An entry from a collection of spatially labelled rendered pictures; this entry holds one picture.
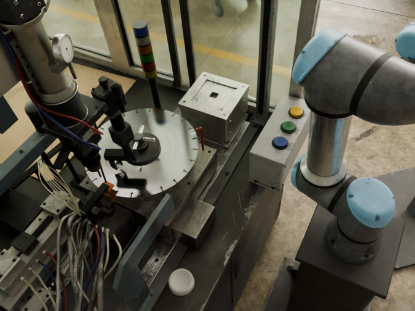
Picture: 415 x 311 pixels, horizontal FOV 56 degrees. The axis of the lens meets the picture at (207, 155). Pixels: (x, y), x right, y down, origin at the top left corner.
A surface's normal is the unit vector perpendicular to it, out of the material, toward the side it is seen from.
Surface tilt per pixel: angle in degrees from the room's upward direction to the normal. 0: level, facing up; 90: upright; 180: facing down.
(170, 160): 0
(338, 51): 21
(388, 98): 59
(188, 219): 0
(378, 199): 7
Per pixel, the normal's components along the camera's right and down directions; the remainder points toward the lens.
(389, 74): -0.22, -0.27
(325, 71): -0.67, 0.24
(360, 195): 0.03, -0.55
